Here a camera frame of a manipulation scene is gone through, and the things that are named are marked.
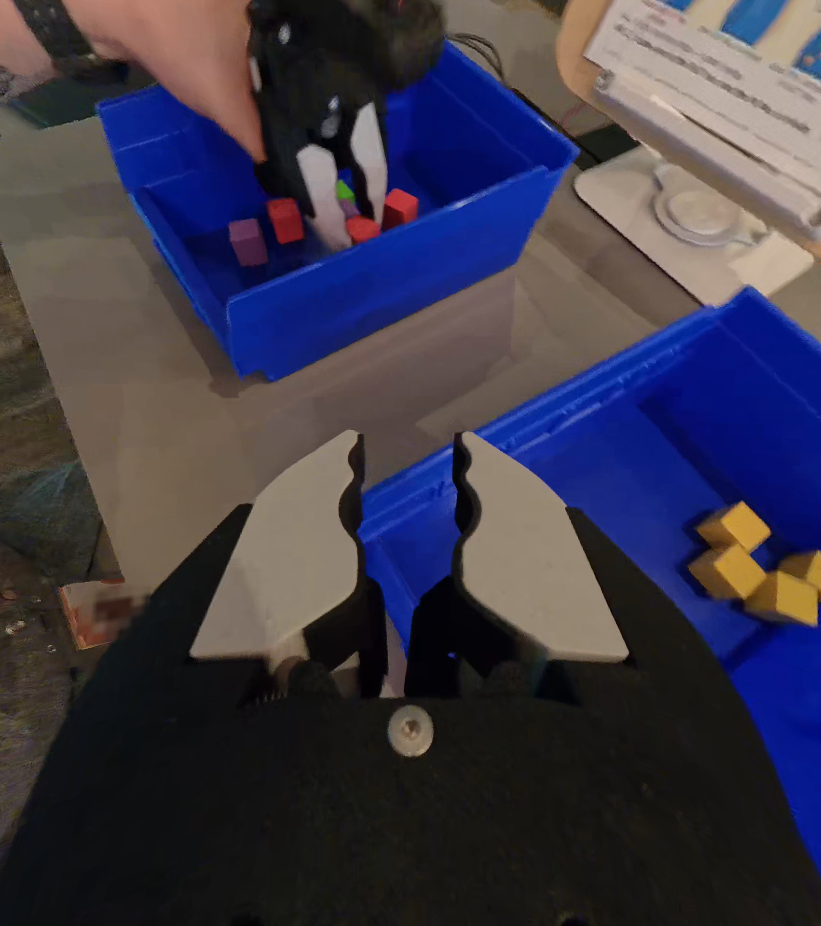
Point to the printed instruction sheet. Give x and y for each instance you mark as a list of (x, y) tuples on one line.
[(707, 65)]

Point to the blue plastic bin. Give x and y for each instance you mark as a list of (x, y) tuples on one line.
[(635, 470), (381, 311)]

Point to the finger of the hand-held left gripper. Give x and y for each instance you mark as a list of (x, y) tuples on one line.
[(324, 195), (373, 159)]

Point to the yellow cube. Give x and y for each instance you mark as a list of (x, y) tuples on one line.
[(783, 599), (819, 575), (725, 571), (734, 524)]

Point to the green cube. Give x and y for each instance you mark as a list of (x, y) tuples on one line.
[(344, 192)]

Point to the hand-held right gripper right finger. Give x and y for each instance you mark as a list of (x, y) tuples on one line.
[(533, 579)]

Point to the red cube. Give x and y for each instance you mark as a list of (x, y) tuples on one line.
[(285, 221), (361, 230), (400, 208)]

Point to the person's left hand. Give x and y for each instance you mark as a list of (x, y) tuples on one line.
[(186, 43)]

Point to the white clip bar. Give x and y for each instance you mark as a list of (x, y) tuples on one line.
[(714, 155)]

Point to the purple cube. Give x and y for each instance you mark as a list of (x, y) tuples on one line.
[(248, 242), (349, 210)]

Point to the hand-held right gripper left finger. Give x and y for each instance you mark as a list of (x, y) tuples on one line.
[(287, 571)]

